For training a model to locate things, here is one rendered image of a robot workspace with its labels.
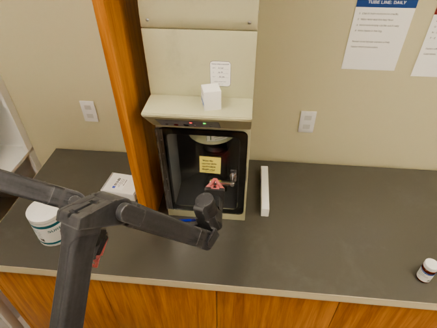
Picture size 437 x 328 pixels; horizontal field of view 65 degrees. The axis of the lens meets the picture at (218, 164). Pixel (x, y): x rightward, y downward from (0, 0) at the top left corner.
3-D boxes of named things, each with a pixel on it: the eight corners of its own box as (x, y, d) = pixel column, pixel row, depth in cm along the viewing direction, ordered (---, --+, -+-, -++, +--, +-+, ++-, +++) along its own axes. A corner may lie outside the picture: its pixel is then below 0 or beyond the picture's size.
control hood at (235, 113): (153, 120, 113) (149, 93, 107) (251, 125, 111) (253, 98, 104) (144, 141, 104) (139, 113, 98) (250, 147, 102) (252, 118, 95)
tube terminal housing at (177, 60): (179, 175, 162) (160, 2, 113) (247, 179, 160) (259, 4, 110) (168, 215, 143) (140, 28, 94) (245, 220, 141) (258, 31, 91)
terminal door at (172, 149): (169, 207, 140) (157, 126, 114) (243, 213, 137) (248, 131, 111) (168, 209, 139) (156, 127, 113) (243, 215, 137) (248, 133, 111)
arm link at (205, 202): (188, 241, 106) (210, 250, 102) (175, 218, 99) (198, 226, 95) (207, 213, 113) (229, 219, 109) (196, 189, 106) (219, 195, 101)
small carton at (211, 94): (201, 102, 102) (200, 84, 98) (218, 101, 103) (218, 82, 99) (204, 111, 98) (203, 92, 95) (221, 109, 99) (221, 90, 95)
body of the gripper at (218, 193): (225, 187, 112) (224, 204, 107) (222, 207, 119) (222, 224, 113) (205, 185, 112) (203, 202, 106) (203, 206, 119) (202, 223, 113)
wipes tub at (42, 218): (49, 219, 142) (36, 194, 132) (79, 222, 141) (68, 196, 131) (32, 245, 132) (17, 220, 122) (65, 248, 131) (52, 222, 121)
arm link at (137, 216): (82, 212, 73) (116, 224, 68) (93, 187, 75) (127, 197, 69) (189, 243, 108) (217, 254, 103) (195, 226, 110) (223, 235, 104)
